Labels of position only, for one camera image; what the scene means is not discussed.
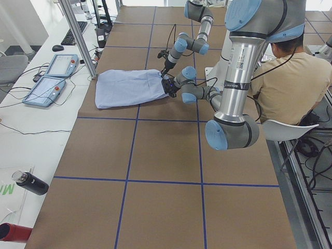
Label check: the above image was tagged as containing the blue teach pendant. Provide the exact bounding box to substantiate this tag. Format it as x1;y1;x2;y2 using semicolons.
22;76;66;107
45;54;79;78

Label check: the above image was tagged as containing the lower blue teach pendant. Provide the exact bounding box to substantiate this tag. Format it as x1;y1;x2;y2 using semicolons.
22;76;66;107

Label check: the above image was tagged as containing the black computer mouse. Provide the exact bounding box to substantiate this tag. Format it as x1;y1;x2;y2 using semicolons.
52;45;64;52

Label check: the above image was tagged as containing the red cylinder bottle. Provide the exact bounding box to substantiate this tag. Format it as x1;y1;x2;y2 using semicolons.
1;223;33;243

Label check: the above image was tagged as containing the black keyboard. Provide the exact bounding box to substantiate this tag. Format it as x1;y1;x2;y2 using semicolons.
61;21;88;46

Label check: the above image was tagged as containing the upper blue teach pendant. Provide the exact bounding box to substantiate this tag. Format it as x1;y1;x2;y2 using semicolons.
45;54;79;78

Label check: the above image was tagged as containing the person in beige shirt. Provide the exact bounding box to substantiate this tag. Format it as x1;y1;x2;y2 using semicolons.
251;36;331;125

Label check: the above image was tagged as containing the blue striped button shirt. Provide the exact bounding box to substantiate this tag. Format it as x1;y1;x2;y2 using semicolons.
95;70;168;109

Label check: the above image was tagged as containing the black power adapter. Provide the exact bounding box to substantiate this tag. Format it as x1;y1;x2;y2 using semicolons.
95;28;106;48

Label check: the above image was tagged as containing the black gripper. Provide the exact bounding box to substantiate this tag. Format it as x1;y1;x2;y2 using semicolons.
161;77;179;98
161;59;176;76

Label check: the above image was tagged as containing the black monitor stand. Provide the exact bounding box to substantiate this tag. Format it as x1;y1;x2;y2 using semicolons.
92;0;113;33

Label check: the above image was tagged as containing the grey aluminium frame post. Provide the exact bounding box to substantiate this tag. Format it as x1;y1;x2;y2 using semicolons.
59;0;97;79

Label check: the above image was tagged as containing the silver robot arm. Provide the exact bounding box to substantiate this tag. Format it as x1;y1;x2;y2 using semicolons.
157;1;214;76
160;1;306;150

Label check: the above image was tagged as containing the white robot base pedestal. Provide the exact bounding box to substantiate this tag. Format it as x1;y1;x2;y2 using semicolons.
205;30;232;91

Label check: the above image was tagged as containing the black drink bottle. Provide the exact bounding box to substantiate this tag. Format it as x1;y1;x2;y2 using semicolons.
12;171;49;196

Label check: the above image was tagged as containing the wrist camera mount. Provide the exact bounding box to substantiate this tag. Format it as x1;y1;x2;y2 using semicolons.
157;50;169;59

